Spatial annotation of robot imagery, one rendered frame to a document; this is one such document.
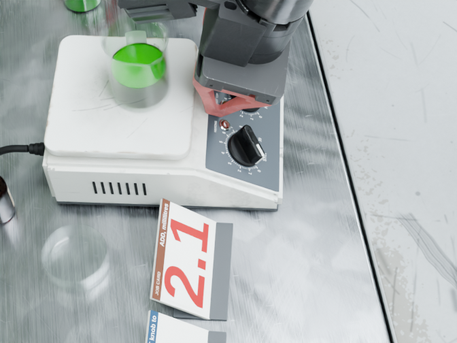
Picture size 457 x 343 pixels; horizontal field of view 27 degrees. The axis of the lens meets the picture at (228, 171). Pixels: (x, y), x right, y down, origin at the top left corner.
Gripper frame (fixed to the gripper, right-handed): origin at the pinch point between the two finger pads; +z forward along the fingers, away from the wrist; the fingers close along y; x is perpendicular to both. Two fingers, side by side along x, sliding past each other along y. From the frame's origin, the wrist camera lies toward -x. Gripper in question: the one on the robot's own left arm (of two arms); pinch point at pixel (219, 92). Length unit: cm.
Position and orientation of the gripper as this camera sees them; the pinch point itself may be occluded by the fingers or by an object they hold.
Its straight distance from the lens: 81.6
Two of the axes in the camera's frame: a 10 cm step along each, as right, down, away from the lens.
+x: 9.5, 2.4, 1.9
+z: -2.8, 4.3, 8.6
